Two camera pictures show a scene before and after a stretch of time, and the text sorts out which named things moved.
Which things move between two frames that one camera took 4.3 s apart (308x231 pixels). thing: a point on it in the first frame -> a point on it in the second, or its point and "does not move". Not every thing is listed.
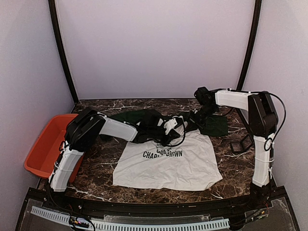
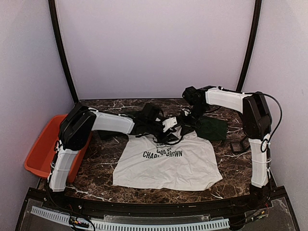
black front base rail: x=271 y=200 does not move
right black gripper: x=193 y=119 -> x=186 y=126
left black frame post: x=52 y=4 does not move
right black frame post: x=252 y=45 does not move
